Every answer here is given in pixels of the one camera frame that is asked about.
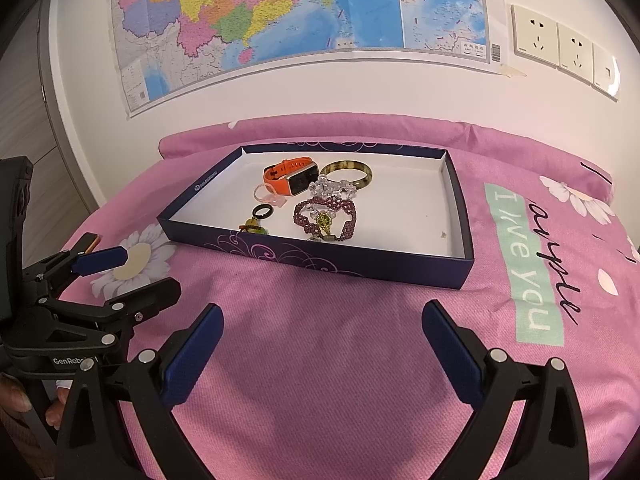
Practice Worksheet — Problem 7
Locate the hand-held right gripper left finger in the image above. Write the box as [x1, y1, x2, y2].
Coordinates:
[54, 302, 225, 480]

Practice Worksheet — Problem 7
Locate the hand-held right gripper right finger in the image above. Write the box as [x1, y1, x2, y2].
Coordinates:
[422, 300, 591, 480]

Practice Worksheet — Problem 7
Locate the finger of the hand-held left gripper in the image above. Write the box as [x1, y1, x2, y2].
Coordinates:
[40, 278, 181, 347]
[22, 246, 128, 294]

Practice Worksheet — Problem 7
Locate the navy cardboard box lid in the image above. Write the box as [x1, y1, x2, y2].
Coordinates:
[156, 142, 475, 291]

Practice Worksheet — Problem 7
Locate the pink translucent hair clip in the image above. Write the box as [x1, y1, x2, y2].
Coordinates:
[254, 184, 288, 208]

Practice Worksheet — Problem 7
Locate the purple beaded bracelet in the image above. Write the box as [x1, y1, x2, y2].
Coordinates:
[292, 197, 358, 242]

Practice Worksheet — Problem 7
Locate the orange smartwatch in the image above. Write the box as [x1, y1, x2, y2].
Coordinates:
[263, 157, 319, 197]

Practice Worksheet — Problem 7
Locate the amber ring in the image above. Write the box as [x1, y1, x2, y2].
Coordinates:
[312, 211, 338, 242]

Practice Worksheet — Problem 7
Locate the amber bangle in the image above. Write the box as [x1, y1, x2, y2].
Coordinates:
[319, 160, 374, 192]

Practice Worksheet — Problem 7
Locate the clear crystal bracelet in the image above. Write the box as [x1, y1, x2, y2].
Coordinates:
[307, 175, 358, 201]

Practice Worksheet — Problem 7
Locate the person's left hand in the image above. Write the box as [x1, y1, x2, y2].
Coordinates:
[0, 374, 71, 430]

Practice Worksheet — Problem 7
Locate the pink flower-print bedsheet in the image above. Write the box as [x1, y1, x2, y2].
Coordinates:
[40, 112, 640, 480]

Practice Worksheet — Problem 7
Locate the grey cabinet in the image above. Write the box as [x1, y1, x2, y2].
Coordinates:
[0, 5, 101, 221]

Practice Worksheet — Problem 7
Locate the colourful wall map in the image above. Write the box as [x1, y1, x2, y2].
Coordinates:
[111, 0, 503, 116]

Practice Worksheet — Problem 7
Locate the white wall switch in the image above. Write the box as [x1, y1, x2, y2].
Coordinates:
[591, 42, 621, 98]

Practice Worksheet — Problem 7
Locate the white wall socket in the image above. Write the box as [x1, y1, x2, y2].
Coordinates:
[557, 22, 596, 80]
[511, 4, 560, 68]

